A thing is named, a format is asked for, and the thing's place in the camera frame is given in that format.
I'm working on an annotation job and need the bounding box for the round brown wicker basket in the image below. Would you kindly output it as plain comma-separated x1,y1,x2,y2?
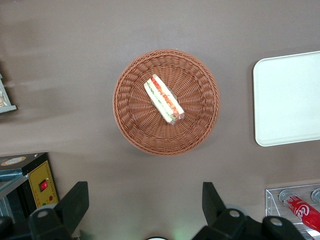
112,48,221,157

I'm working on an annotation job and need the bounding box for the clear acrylic bottle rack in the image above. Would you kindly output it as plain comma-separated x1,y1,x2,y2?
265,183,320,240

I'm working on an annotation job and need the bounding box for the cream rectangular serving tray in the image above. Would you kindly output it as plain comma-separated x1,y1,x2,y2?
252,50,320,147

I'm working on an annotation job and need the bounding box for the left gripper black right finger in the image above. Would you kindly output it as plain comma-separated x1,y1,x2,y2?
193,181,251,240

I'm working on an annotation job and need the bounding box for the grey tray of snack bags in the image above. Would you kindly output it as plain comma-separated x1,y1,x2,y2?
0,72,18,114

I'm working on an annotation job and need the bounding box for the black food warmer yellow panel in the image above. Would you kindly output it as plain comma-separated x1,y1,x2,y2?
0,151,60,221

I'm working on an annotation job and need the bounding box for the triangle sandwich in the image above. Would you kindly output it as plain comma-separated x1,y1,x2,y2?
143,73,186,127

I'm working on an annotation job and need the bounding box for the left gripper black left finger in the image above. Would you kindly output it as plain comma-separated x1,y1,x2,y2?
28,181,90,240

